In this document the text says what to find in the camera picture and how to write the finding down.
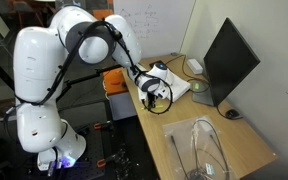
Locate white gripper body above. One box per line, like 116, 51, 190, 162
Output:
139, 87, 169, 103

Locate yellow pen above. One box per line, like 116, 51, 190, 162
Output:
141, 104, 164, 111

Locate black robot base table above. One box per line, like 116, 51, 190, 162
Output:
23, 121, 142, 180

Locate orange topped cabinet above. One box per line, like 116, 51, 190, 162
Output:
102, 67, 139, 121

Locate silver monitor stand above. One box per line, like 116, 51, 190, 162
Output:
192, 79, 216, 107

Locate white power adapter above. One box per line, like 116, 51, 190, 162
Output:
186, 58, 204, 75

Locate clear plastic bag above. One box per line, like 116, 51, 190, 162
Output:
162, 115, 234, 180

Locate white whiteboard with drawings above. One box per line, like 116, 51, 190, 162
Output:
113, 0, 197, 60

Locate black clamp bar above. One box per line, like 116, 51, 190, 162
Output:
55, 64, 124, 102

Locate black computer monitor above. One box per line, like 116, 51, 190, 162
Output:
203, 17, 261, 107

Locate black computer mouse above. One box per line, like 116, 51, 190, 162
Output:
225, 108, 242, 120

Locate black monitor cable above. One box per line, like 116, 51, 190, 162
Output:
165, 54, 212, 94

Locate orange handled clamp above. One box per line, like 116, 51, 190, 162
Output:
93, 121, 114, 131
96, 153, 126, 169

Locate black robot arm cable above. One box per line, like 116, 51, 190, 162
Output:
3, 19, 174, 116

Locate thin cables inside bag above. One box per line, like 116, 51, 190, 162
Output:
169, 118, 232, 180

